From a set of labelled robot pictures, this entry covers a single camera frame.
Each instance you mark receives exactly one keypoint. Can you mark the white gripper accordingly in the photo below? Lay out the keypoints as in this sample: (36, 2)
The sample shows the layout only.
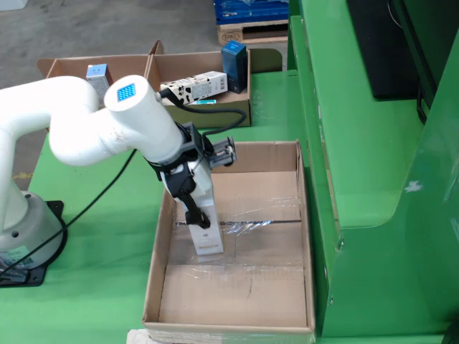
(206, 186)

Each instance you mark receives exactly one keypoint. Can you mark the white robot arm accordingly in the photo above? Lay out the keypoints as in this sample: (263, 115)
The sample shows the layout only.
(89, 129)

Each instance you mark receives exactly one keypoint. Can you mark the large cardboard tray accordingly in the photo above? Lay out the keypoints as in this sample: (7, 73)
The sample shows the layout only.
(233, 297)

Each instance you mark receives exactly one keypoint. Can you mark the cardboard box with flap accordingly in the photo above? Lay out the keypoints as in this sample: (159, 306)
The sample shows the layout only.
(222, 116)

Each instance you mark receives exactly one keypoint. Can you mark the open cardboard box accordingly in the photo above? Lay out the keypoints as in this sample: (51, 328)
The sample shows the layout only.
(71, 68)

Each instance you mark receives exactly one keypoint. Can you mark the flat teal white carton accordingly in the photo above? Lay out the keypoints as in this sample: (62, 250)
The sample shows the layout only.
(206, 101)

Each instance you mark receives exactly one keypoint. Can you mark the cow print white carton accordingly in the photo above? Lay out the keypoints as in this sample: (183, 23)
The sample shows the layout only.
(204, 86)

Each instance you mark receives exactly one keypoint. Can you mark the dark blue carton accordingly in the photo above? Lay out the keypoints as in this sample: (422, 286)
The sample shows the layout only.
(235, 68)

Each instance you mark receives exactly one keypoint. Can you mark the green rounded end plate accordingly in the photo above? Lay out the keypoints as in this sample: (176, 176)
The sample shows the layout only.
(267, 61)

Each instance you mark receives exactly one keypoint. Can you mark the light blue white carton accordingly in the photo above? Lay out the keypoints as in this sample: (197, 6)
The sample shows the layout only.
(96, 77)

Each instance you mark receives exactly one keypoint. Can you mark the green machine housing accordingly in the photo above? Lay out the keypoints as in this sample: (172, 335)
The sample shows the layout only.
(358, 161)

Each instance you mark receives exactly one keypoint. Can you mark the wooden pallet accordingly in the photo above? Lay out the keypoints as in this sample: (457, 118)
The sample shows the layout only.
(229, 36)

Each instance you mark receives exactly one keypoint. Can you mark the blue mesh cage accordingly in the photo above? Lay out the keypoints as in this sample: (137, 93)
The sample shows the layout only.
(251, 12)

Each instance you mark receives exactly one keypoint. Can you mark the black flat panel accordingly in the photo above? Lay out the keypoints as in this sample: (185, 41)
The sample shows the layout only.
(387, 53)

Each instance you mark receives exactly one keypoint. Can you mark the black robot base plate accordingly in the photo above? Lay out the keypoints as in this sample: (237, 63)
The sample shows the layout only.
(36, 277)

